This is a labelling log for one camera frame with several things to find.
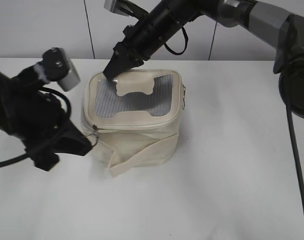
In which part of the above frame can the cream canvas zipper bag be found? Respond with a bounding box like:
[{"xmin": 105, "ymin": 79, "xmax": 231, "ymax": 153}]
[{"xmin": 81, "ymin": 69, "xmax": 183, "ymax": 177}]

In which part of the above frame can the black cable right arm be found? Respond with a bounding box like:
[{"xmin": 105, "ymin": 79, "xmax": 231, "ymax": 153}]
[{"xmin": 283, "ymin": 14, "xmax": 304, "ymax": 240}]

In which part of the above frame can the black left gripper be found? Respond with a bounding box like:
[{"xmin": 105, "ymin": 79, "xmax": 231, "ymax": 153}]
[{"xmin": 10, "ymin": 64, "xmax": 93, "ymax": 171}]

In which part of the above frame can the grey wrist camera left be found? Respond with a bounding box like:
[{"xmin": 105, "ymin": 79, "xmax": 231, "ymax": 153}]
[{"xmin": 42, "ymin": 47, "xmax": 80, "ymax": 92}]

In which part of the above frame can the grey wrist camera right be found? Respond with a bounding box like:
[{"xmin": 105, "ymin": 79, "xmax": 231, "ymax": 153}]
[{"xmin": 104, "ymin": 0, "xmax": 131, "ymax": 17}]

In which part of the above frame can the silver ring zipper pull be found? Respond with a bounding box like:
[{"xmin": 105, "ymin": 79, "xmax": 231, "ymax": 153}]
[
  {"xmin": 182, "ymin": 84, "xmax": 186, "ymax": 110},
  {"xmin": 83, "ymin": 124, "xmax": 99, "ymax": 148}
]

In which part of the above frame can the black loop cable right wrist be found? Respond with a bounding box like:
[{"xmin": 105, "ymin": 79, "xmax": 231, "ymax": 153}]
[{"xmin": 164, "ymin": 24, "xmax": 189, "ymax": 56}]

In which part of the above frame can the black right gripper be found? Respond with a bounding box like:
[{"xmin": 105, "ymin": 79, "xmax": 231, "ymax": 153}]
[{"xmin": 103, "ymin": 0, "xmax": 199, "ymax": 81}]

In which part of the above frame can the black grey robot arm right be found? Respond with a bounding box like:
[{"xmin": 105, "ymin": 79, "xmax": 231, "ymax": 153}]
[{"xmin": 103, "ymin": 0, "xmax": 304, "ymax": 118}]

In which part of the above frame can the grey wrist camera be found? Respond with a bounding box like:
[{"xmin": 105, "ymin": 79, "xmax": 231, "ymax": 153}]
[
  {"xmin": 42, "ymin": 47, "xmax": 80, "ymax": 92},
  {"xmin": 104, "ymin": 0, "xmax": 131, "ymax": 17}
]

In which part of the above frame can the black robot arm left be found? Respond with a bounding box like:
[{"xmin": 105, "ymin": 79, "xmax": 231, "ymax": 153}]
[{"xmin": 0, "ymin": 67, "xmax": 93, "ymax": 171}]

